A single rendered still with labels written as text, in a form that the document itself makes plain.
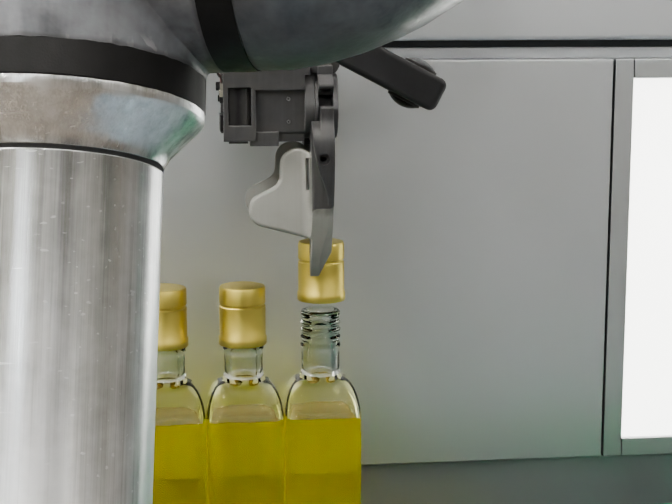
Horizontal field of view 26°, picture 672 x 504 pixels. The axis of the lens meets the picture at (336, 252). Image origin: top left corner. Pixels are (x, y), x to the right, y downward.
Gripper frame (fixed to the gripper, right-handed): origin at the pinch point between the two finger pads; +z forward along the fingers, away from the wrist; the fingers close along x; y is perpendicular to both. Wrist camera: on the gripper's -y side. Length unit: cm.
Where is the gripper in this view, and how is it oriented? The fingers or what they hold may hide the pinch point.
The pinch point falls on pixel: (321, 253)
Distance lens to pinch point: 107.2
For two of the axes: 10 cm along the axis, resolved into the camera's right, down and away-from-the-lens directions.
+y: -9.9, 0.2, -1.0
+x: 1.1, 1.7, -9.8
